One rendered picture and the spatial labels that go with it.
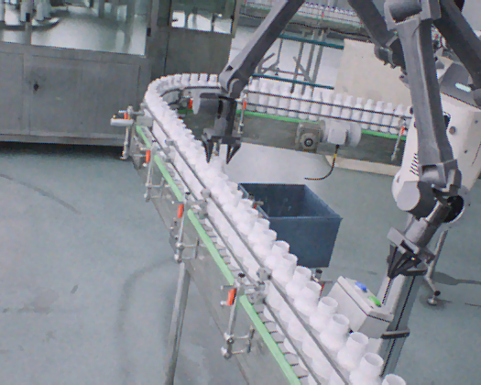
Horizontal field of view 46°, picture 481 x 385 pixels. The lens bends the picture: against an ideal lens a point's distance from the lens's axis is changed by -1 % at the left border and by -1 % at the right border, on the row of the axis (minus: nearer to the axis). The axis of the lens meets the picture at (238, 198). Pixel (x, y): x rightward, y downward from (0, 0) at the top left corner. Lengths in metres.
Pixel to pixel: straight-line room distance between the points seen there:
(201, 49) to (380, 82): 2.26
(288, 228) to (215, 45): 5.00
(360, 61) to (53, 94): 2.77
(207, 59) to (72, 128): 2.58
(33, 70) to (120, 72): 0.66
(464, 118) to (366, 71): 3.92
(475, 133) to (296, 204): 0.93
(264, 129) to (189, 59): 3.74
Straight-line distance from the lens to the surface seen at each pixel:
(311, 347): 1.23
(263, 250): 1.41
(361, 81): 5.61
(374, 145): 3.34
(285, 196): 2.38
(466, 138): 1.74
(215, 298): 1.63
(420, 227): 1.28
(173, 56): 6.78
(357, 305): 1.33
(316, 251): 2.19
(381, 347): 2.09
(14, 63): 4.63
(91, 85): 4.71
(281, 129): 3.20
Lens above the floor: 1.78
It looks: 23 degrees down
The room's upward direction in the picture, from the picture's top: 11 degrees clockwise
